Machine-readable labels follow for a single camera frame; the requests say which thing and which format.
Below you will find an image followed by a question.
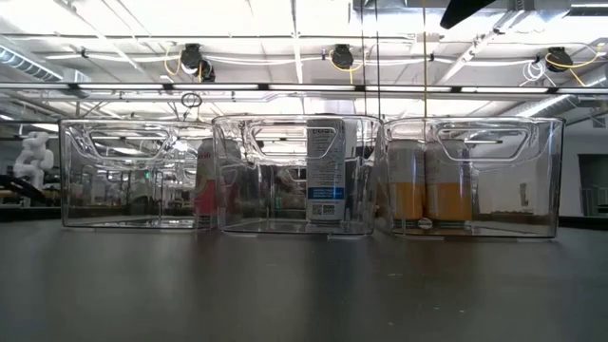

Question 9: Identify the black looped cable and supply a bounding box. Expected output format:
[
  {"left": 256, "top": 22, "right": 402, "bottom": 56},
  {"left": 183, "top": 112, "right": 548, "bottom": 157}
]
[{"left": 0, "top": 173, "right": 53, "bottom": 206}]

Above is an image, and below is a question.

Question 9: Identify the white-capped bottle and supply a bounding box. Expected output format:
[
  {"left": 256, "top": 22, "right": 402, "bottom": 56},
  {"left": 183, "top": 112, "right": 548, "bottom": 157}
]
[{"left": 424, "top": 139, "right": 474, "bottom": 224}]

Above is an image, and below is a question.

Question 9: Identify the clear plastic bin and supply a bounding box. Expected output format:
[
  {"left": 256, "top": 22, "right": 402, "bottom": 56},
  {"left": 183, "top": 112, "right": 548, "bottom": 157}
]
[
  {"left": 381, "top": 116, "right": 566, "bottom": 239},
  {"left": 57, "top": 117, "right": 216, "bottom": 232},
  {"left": 211, "top": 113, "right": 385, "bottom": 238}
]

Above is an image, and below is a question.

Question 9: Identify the black aluminium table frame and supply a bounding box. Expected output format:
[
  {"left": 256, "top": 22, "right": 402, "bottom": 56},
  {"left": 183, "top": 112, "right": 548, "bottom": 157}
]
[{"left": 0, "top": 203, "right": 608, "bottom": 232}]

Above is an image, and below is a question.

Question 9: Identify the silver ventilation duct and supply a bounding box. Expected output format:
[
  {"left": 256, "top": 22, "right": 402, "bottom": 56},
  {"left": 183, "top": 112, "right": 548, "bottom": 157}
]
[{"left": 0, "top": 45, "right": 66, "bottom": 83}]

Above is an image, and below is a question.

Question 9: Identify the orange soda can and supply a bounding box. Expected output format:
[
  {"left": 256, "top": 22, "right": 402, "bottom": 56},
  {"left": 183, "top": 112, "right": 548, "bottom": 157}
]
[{"left": 388, "top": 139, "right": 427, "bottom": 224}]

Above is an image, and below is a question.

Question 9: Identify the long light bar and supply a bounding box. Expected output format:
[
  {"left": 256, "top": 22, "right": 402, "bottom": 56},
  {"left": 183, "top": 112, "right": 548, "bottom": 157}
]
[{"left": 0, "top": 82, "right": 608, "bottom": 95}]

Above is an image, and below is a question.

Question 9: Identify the hanging wire ring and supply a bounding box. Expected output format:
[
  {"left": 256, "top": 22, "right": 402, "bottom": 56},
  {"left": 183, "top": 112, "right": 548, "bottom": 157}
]
[{"left": 180, "top": 91, "right": 204, "bottom": 109}]

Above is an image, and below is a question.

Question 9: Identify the hanging black cable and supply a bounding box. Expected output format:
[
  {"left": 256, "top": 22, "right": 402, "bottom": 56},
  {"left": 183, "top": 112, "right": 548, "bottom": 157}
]
[
  {"left": 360, "top": 0, "right": 367, "bottom": 118},
  {"left": 375, "top": 0, "right": 382, "bottom": 120}
]

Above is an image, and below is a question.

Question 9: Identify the red soda can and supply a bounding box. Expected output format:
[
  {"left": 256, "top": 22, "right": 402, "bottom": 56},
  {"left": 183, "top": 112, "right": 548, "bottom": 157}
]
[{"left": 194, "top": 137, "right": 241, "bottom": 230}]

